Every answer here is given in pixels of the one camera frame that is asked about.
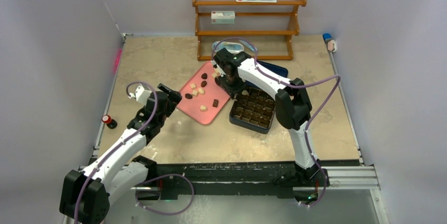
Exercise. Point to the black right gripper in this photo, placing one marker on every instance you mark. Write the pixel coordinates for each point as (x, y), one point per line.
(230, 85)

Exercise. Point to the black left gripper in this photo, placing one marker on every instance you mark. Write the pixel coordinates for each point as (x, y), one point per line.
(173, 98)

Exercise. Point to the dark rectangular chocolate piece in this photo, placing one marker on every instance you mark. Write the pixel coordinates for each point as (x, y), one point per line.
(215, 103)

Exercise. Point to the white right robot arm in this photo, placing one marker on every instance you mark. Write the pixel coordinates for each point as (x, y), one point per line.
(292, 102)

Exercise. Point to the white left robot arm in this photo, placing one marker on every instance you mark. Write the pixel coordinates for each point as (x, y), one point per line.
(88, 194)

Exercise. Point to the blue chocolate tin box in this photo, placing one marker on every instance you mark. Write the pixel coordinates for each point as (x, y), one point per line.
(255, 112)

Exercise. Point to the pink plastic tray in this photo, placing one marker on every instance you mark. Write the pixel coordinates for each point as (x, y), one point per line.
(191, 107)

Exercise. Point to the light blue oval package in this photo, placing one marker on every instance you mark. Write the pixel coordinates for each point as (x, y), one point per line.
(231, 47)

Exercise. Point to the light blue small tube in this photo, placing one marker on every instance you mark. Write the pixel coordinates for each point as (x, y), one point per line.
(250, 46)

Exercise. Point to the dark blue tin lid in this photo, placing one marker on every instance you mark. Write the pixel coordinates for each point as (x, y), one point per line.
(279, 70)

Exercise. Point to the red black button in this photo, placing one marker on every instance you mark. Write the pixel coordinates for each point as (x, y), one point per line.
(109, 122)

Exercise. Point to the white green small box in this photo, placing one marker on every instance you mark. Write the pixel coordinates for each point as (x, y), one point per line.
(223, 17)

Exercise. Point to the wooden shelf rack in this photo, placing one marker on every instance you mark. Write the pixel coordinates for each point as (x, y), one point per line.
(252, 19)

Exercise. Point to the blue white corner device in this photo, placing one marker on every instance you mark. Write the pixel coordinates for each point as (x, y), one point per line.
(330, 42)

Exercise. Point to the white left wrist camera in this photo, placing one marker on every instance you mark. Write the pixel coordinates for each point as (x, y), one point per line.
(140, 94)

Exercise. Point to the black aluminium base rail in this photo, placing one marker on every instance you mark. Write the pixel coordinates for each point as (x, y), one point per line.
(281, 179)

